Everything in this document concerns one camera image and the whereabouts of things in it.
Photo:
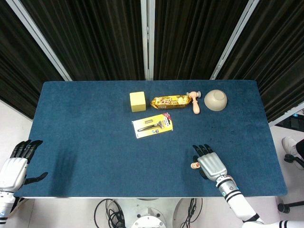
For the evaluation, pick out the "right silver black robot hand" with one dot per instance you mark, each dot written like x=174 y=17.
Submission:
x=212 y=167

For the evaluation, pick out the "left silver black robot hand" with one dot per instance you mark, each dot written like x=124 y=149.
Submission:
x=13 y=172

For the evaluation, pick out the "wooden disc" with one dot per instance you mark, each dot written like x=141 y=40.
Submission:
x=192 y=168
x=194 y=165

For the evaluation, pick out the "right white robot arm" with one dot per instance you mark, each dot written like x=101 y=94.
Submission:
x=234 y=202

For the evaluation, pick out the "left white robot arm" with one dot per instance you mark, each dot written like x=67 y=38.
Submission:
x=5 y=209

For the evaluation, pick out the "wooden toy hammer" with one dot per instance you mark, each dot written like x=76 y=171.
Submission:
x=196 y=108

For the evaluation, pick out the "beige upturned bowl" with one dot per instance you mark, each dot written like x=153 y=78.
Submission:
x=215 y=102

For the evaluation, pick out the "white robot torso base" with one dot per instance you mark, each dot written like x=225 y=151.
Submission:
x=152 y=204

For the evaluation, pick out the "razor in blister pack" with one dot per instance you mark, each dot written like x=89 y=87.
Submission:
x=154 y=126

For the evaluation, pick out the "gold snack package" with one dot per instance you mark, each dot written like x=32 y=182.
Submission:
x=171 y=102

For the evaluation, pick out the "black chair base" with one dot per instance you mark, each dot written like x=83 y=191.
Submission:
x=291 y=158

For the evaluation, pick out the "white sneaker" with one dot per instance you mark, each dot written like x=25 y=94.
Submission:
x=288 y=145

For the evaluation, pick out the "black stand foot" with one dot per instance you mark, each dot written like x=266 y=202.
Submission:
x=283 y=208

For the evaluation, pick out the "blue velvet table cover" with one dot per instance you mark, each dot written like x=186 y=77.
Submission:
x=95 y=154

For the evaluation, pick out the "black trouser leg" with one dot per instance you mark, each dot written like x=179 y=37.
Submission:
x=301 y=146

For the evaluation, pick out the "yellow cube block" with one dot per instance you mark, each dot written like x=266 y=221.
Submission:
x=137 y=102

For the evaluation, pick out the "dark pleated curtain panel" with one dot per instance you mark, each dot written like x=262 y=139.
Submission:
x=280 y=59
x=190 y=40
x=95 y=40
x=14 y=71

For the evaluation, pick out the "white divider frame post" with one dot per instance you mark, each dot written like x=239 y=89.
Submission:
x=40 y=40
x=285 y=116
x=144 y=35
x=234 y=40

